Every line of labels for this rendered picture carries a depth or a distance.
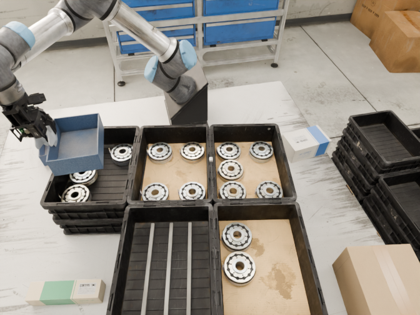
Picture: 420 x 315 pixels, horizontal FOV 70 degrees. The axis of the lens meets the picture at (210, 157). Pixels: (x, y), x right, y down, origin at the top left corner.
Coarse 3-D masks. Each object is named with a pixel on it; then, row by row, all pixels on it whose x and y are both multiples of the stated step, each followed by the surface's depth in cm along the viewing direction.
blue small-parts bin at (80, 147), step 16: (64, 128) 105; (80, 128) 106; (96, 128) 108; (64, 144) 102; (80, 144) 102; (96, 144) 102; (48, 160) 90; (64, 160) 90; (80, 160) 91; (96, 160) 93
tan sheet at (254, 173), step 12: (216, 144) 135; (240, 144) 135; (216, 156) 131; (216, 168) 126; (252, 168) 126; (264, 168) 126; (276, 168) 126; (252, 180) 122; (264, 180) 122; (276, 180) 122; (252, 192) 118
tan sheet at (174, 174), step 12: (180, 144) 135; (204, 144) 135; (180, 156) 131; (204, 156) 131; (156, 168) 126; (168, 168) 126; (180, 168) 126; (192, 168) 126; (204, 168) 126; (144, 180) 122; (156, 180) 122; (168, 180) 122; (180, 180) 122; (192, 180) 122; (204, 180) 122
